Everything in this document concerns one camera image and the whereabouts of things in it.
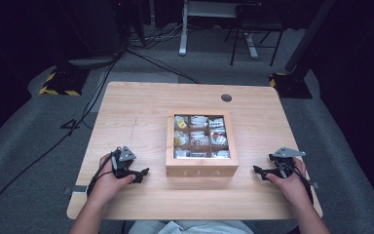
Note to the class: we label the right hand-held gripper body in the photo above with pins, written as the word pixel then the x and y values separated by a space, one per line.
pixel 284 161

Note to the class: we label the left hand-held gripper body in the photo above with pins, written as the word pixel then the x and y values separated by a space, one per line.
pixel 123 164

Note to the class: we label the person's left hand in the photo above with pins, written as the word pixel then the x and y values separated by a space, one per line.
pixel 108 185

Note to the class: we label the person's right hand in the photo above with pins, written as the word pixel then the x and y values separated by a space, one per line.
pixel 290 188

